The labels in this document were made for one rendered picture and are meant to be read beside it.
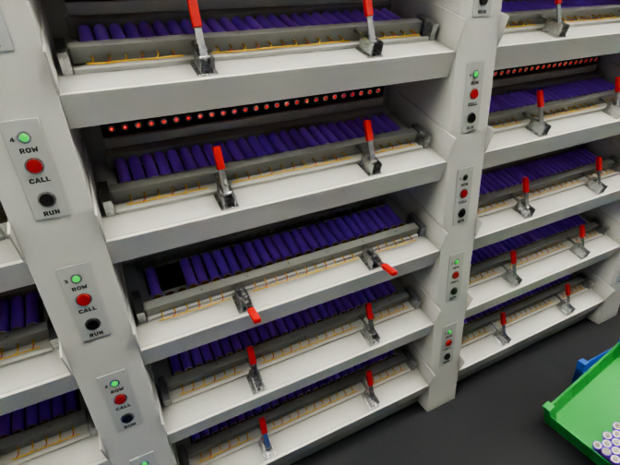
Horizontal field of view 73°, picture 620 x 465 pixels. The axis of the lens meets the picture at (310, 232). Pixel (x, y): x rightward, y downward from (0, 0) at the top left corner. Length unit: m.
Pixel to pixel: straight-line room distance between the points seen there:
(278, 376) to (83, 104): 0.59
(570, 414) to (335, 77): 0.99
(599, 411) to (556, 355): 0.24
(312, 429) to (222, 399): 0.26
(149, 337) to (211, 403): 0.20
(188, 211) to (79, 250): 0.15
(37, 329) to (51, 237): 0.19
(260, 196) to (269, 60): 0.20
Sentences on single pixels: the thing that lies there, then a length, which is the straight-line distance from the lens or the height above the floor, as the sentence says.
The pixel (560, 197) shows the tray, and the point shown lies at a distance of 1.23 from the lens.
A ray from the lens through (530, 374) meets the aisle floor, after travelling 1.39.
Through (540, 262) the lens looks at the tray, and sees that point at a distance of 1.30.
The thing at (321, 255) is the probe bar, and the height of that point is 0.53.
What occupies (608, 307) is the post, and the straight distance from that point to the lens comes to 1.66.
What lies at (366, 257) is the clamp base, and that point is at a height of 0.51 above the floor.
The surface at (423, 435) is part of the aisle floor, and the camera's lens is 1.18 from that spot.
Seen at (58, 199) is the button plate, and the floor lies 0.75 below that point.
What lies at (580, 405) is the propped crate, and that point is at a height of 0.04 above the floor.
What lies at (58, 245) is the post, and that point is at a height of 0.69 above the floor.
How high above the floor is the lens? 0.92
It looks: 26 degrees down
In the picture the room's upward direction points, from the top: 4 degrees counter-clockwise
